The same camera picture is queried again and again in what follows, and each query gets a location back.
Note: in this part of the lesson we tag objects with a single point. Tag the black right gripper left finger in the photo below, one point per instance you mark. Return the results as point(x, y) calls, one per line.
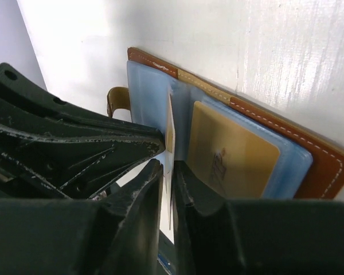
point(115, 235)

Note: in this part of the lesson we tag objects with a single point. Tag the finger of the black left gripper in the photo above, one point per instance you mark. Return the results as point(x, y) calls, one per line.
point(50, 148)

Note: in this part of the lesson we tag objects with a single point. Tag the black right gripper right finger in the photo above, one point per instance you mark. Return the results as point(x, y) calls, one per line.
point(215, 235)

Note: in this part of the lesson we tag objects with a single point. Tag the brown leather card holder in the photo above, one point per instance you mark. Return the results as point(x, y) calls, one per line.
point(308, 165)

